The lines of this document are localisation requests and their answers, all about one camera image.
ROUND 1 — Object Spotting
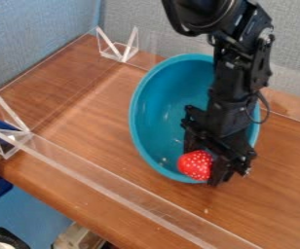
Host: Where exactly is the blue plastic bowl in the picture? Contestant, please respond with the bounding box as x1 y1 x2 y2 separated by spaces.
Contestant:
127 53 262 185

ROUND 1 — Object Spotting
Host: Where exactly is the red toy strawberry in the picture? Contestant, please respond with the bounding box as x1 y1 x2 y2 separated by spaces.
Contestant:
176 150 214 181

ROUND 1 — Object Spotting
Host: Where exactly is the beige object below table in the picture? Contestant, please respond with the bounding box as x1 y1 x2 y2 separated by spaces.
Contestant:
51 223 116 249

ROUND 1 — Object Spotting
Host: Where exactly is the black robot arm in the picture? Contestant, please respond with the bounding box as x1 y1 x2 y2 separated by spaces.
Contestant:
162 0 274 186

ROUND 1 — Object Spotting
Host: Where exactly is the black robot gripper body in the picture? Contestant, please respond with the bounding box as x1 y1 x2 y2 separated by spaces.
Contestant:
180 92 256 175

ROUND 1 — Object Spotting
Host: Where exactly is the clear acrylic table barrier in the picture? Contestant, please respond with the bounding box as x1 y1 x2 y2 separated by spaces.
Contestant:
0 25 300 249

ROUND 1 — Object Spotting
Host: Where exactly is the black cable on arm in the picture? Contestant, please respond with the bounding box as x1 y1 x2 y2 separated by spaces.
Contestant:
242 90 272 125

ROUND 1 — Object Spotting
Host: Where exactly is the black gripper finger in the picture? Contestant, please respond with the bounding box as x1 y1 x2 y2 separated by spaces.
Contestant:
183 131 216 156
207 155 236 187

